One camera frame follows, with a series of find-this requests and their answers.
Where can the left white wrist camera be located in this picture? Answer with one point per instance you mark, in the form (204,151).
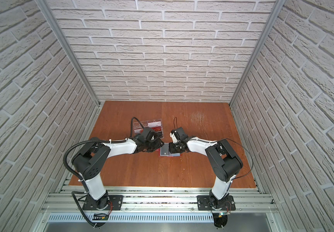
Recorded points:
(156,136)

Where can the red card in organizer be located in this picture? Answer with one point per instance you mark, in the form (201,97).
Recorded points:
(157,126)

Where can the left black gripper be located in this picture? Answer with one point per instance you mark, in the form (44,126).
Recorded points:
(160,143)

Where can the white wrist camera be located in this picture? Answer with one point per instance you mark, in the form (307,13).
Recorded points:
(156,136)
(175,136)

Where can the clear acrylic card organizer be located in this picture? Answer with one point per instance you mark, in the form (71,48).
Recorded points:
(138,129)

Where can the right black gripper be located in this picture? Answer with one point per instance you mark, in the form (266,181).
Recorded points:
(171,146)

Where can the aluminium mounting rail frame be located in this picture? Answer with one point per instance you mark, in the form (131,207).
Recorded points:
(160,205)

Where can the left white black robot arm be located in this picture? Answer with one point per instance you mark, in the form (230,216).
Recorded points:
(91,158)

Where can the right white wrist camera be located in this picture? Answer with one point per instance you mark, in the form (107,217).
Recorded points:
(175,136)

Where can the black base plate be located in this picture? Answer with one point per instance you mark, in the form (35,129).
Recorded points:
(104,203)
(206,203)

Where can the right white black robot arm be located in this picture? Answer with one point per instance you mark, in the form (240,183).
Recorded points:
(225,162)

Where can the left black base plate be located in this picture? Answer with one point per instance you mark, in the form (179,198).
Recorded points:
(104,203)

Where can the red leather card holder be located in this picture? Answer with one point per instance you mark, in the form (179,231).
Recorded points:
(172,154)

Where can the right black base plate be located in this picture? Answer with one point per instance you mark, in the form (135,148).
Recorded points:
(206,203)

